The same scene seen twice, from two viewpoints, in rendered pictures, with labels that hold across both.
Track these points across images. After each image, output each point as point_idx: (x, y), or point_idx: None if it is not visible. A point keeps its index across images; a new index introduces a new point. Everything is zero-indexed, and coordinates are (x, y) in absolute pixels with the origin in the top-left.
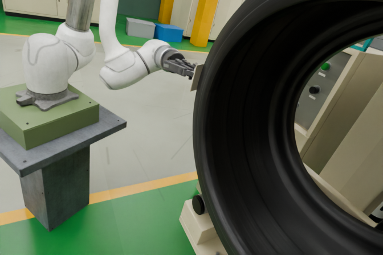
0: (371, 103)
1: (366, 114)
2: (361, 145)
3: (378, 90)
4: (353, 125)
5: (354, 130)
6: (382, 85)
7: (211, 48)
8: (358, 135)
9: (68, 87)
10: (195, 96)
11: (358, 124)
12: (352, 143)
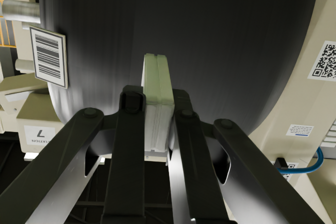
0: (305, 40)
1: (311, 24)
2: None
3: (299, 59)
4: (325, 3)
5: None
6: (296, 65)
7: (50, 96)
8: None
9: None
10: (40, 16)
11: (319, 7)
12: None
